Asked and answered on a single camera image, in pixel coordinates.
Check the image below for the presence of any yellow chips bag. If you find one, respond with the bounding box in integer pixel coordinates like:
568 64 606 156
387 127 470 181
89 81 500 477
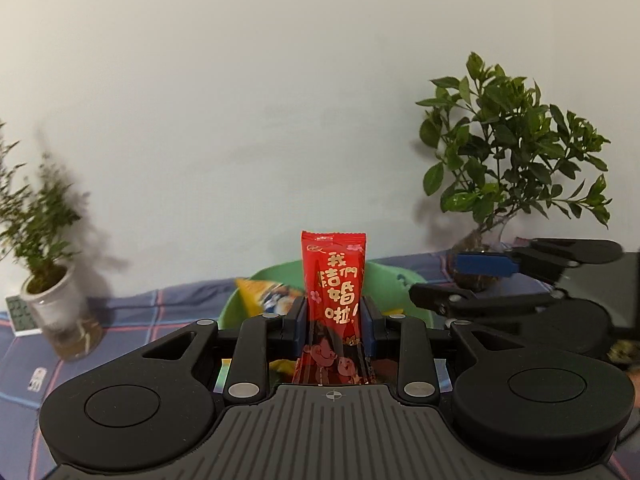
235 277 306 317

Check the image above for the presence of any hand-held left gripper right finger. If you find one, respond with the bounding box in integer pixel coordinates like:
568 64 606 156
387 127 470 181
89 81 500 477
361 296 516 406

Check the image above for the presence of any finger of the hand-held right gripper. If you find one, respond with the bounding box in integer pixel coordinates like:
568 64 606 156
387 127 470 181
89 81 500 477
455 239 623 286
409 282 566 321

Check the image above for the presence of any red cartoon snack packet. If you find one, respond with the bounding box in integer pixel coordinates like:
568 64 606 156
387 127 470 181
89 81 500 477
294 230 377 387

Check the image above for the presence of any white digital clock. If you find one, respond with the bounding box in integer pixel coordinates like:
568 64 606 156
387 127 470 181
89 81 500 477
5 296 41 337

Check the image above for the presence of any fine-leaf plant in clear vase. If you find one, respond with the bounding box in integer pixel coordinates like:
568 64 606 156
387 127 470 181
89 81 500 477
0 120 103 362

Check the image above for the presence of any green plastic bowl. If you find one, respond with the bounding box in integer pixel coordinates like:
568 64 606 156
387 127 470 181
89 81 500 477
220 260 435 361

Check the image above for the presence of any broad-leaf plant in glass vase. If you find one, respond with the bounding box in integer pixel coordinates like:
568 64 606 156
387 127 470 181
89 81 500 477
416 51 612 291

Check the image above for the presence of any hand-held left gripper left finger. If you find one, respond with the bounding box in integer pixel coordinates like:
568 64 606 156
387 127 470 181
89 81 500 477
142 296 308 406

